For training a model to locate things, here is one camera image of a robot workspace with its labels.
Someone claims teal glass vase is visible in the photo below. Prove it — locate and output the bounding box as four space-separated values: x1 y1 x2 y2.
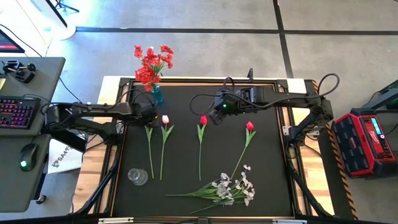
150 83 165 105

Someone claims grey desk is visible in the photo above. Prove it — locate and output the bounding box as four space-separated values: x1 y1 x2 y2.
0 57 67 213

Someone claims black computer mouse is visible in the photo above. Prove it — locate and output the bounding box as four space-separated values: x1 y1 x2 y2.
19 142 39 172

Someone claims white artificial flower bunch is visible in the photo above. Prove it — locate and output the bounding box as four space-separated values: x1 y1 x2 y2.
165 164 256 208
190 186 256 215

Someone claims black table mat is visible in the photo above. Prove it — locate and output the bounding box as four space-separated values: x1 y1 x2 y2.
111 83 295 217

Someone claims red artificial poppy bunch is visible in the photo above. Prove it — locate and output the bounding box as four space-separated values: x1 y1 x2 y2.
135 63 162 93
133 45 175 71

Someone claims white round stand base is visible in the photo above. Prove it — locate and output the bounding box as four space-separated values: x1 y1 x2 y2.
29 0 77 40

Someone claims black clamp mount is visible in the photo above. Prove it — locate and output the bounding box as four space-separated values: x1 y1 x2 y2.
2 60 37 84

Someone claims black hazard-striped floor strip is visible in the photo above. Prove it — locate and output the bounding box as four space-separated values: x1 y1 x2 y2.
306 80 358 220

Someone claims black computer monitor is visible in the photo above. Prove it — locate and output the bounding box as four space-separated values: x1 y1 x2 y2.
0 29 25 54

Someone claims clear glass vase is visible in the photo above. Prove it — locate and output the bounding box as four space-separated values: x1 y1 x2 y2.
127 167 149 187

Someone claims black aluminium table frame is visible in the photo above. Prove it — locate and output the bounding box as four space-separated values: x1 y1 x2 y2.
70 76 335 224

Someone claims green and black device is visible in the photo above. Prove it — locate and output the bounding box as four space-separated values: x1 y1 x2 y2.
369 80 398 110

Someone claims pink artificial tulip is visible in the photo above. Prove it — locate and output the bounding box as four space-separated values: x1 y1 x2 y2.
159 114 175 180
144 124 155 180

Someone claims red artificial tulip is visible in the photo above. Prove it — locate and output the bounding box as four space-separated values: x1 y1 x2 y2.
229 121 257 180
197 114 208 182

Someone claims white printed bag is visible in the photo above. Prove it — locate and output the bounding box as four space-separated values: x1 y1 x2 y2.
47 138 84 174

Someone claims black backlit keyboard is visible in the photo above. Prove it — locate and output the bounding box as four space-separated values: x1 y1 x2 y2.
0 95 41 130

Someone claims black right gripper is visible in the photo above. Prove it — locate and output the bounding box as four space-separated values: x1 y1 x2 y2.
208 88 249 126

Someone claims red and black toolbox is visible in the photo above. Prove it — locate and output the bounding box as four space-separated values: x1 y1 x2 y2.
331 107 398 180

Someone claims silver frame bracket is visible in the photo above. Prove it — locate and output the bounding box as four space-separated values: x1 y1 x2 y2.
272 219 308 224
98 217 134 224

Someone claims black tripod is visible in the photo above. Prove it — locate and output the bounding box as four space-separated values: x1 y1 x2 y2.
54 0 80 14

